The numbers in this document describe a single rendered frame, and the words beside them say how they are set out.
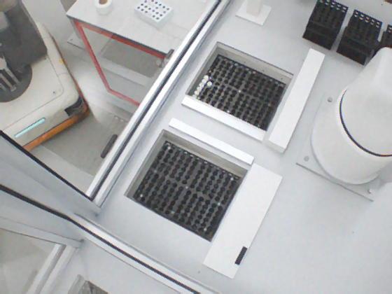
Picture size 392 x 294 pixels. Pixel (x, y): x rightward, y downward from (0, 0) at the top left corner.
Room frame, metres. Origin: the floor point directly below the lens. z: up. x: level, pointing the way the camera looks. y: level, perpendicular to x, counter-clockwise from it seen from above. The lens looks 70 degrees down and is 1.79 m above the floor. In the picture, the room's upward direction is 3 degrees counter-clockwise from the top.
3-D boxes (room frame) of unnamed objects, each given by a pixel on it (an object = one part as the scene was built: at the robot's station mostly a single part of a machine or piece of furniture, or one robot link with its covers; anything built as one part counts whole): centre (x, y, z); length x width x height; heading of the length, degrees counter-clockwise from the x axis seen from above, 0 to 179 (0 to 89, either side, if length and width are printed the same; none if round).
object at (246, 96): (0.49, -0.13, 0.87); 0.22 x 0.18 x 0.06; 59
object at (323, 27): (0.67, -0.41, 0.99); 0.12 x 0.09 x 0.09; 149
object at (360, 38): (0.61, -0.51, 0.99); 0.12 x 0.09 x 0.09; 149
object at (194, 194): (0.22, 0.03, 0.87); 0.22 x 0.18 x 0.06; 59
